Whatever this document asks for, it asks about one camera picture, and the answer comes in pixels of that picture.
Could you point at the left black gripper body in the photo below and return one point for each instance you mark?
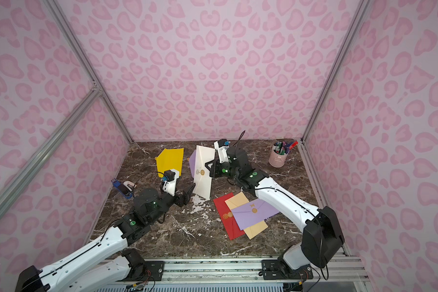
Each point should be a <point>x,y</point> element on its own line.
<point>184,196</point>

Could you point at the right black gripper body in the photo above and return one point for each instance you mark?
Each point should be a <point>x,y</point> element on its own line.
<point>216,166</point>

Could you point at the white envelope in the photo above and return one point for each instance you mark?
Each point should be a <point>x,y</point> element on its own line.
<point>202,177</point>

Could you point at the purple envelope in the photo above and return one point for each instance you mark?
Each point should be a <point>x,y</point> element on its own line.
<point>253,213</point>
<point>192,163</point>

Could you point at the yellow envelope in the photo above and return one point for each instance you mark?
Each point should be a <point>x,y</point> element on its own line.
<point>170,159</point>

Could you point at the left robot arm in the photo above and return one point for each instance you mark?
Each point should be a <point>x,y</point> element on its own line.
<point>109,257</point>

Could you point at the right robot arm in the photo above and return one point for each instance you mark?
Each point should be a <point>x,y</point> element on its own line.
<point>322,235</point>

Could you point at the beige envelope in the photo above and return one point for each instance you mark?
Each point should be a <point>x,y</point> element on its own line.
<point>240,200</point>

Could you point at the red envelope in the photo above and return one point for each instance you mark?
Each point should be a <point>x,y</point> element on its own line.
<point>227,218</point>

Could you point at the blue stapler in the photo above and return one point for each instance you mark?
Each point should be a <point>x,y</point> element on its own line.
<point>126,188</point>

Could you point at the pink pen cup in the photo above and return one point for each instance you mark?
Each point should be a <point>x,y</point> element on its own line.
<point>278,160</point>

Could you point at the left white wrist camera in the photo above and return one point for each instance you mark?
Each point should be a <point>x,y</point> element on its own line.
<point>169,181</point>

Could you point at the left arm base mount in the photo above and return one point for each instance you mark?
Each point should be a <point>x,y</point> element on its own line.
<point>140,269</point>

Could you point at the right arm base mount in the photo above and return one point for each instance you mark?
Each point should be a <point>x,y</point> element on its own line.
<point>277,269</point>

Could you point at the aluminium front rail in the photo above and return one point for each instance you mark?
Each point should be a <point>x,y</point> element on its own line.
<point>241,274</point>

